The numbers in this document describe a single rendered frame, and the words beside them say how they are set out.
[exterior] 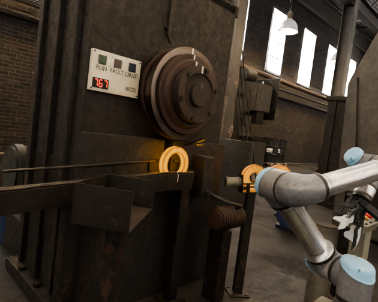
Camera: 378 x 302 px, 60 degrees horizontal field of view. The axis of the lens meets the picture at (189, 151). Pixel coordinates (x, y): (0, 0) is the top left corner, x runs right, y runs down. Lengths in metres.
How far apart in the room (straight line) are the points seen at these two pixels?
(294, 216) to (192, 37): 1.16
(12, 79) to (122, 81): 6.10
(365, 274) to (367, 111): 2.93
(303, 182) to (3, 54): 7.00
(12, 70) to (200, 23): 5.99
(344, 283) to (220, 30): 1.51
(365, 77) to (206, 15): 2.53
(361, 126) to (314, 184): 3.02
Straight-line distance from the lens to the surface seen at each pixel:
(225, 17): 2.19
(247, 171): 1.94
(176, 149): 1.69
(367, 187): 1.47
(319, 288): 2.01
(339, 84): 10.58
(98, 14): 1.61
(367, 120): 4.08
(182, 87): 1.56
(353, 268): 1.34
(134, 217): 1.23
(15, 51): 7.70
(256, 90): 9.55
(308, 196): 1.11
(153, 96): 1.55
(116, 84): 1.60
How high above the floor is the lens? 0.94
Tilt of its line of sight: 4 degrees down
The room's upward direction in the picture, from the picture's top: 7 degrees clockwise
